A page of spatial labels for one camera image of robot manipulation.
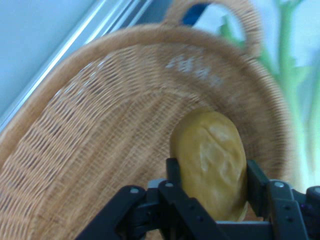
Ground brown wicker basket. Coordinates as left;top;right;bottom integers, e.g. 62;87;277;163
0;0;297;240

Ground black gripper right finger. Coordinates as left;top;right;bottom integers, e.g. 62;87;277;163
246;159;320;240

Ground horizontal aluminium frame rail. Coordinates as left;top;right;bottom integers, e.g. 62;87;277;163
0;0;155;134

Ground green celery stalk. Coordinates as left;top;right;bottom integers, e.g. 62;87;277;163
219;0;320;195

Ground yellow potato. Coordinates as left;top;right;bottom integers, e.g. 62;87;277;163
169;110;250;223

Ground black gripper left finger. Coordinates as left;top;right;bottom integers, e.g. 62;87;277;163
74;157;231;240

